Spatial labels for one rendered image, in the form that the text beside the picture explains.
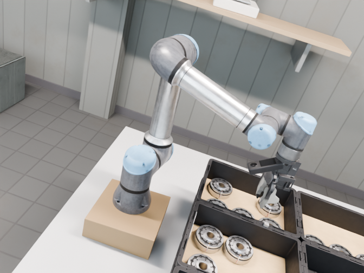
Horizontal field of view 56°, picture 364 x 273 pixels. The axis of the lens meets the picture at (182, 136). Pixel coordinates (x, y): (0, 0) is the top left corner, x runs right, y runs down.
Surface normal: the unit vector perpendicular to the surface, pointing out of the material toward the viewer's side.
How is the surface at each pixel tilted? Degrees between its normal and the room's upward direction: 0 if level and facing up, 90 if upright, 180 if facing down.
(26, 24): 90
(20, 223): 0
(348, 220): 90
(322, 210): 90
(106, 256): 0
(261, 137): 88
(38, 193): 0
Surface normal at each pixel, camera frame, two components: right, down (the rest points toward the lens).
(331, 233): 0.26, -0.82
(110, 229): -0.21, 0.47
